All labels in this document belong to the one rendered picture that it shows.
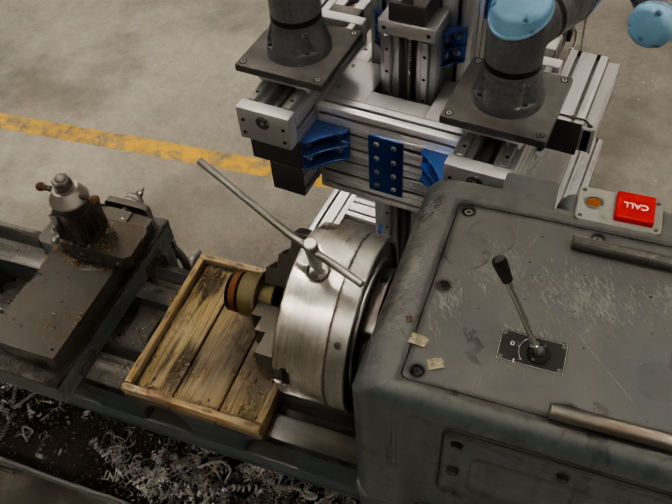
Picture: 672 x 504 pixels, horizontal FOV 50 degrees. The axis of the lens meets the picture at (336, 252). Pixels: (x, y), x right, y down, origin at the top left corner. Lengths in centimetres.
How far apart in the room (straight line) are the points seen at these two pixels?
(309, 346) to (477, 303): 27
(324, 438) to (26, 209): 217
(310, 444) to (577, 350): 57
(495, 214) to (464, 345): 26
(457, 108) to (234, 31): 257
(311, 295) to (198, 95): 254
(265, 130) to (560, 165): 149
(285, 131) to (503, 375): 83
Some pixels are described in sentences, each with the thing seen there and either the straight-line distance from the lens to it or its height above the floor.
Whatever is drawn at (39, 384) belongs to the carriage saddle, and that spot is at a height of 91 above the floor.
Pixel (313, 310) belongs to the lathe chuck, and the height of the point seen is 121.
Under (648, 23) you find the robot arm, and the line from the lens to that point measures 128.
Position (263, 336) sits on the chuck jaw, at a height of 111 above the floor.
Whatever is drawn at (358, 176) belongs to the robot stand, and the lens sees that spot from 183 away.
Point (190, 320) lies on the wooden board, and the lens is 157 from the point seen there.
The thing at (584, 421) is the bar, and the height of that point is 127.
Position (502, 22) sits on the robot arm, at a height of 137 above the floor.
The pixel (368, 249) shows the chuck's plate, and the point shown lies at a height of 123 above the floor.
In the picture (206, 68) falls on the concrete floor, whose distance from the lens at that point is 377.
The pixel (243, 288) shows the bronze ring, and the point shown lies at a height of 111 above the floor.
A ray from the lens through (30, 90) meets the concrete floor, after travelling 396.
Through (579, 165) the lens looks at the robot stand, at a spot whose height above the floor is 23.
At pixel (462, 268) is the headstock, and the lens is 113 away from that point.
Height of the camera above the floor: 214
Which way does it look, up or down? 50 degrees down
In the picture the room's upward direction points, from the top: 5 degrees counter-clockwise
